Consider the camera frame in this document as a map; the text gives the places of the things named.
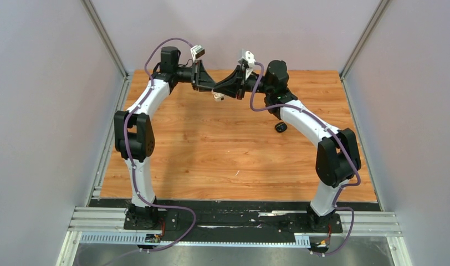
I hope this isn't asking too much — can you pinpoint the aluminium frame rail front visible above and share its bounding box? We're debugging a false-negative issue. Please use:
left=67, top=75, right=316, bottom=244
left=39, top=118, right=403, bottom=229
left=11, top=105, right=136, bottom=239
left=68, top=207, right=403, bottom=237

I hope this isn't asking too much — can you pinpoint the left aluminium corner post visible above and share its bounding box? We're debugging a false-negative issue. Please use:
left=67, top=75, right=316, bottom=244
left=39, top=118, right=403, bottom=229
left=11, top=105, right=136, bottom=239
left=80, top=0, right=129, bottom=79

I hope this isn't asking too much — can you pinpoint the right aluminium corner post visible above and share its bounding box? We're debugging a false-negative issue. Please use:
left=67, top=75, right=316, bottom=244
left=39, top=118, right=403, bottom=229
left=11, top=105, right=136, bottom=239
left=339, top=0, right=392, bottom=81

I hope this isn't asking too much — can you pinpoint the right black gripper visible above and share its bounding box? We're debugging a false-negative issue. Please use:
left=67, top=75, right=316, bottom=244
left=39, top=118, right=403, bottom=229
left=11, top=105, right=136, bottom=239
left=213, top=65, right=273, bottom=100

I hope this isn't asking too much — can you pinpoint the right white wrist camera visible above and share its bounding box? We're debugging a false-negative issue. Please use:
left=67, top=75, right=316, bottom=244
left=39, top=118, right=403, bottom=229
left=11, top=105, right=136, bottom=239
left=238, top=49, right=255, bottom=80

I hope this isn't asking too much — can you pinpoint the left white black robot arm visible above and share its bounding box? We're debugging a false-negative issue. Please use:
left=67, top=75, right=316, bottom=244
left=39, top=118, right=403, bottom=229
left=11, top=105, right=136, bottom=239
left=114, top=45, right=215, bottom=229

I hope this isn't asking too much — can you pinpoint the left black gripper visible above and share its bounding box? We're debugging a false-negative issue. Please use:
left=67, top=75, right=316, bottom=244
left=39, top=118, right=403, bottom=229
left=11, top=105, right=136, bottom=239
left=173, top=60, right=216, bottom=93

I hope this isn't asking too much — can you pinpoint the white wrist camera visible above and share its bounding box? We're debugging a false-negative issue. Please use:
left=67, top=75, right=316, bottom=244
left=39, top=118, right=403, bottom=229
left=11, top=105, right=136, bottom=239
left=238, top=49, right=255, bottom=80
left=190, top=45, right=205, bottom=62

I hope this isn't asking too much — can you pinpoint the white earbud charging case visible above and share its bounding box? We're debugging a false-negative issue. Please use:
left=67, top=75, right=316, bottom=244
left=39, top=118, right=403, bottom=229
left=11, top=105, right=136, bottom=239
left=213, top=93, right=226, bottom=102

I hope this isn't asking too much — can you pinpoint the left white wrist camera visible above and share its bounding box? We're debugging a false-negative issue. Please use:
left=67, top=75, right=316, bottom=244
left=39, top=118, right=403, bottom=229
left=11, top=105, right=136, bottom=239
left=190, top=45, right=205, bottom=62

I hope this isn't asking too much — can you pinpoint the aluminium corner post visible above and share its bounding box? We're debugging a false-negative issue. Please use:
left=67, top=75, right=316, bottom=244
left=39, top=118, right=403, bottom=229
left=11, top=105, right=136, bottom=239
left=80, top=0, right=129, bottom=79
left=339, top=0, right=392, bottom=81

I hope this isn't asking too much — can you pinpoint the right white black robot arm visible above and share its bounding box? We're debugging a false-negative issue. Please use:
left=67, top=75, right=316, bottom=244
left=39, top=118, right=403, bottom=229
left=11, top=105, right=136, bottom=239
left=212, top=60, right=361, bottom=232

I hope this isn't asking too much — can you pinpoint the black earbud charging case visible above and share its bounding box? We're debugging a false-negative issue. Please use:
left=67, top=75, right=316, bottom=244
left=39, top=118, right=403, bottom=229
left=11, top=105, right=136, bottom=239
left=274, top=122, right=288, bottom=133

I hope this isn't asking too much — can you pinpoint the slotted cable duct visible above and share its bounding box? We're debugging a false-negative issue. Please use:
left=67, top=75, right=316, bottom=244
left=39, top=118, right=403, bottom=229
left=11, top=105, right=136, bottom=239
left=80, top=232, right=311, bottom=247

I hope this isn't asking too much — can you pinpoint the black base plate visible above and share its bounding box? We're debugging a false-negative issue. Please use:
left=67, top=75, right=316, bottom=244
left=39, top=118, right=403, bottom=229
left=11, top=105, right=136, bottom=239
left=88, top=198, right=381, bottom=243

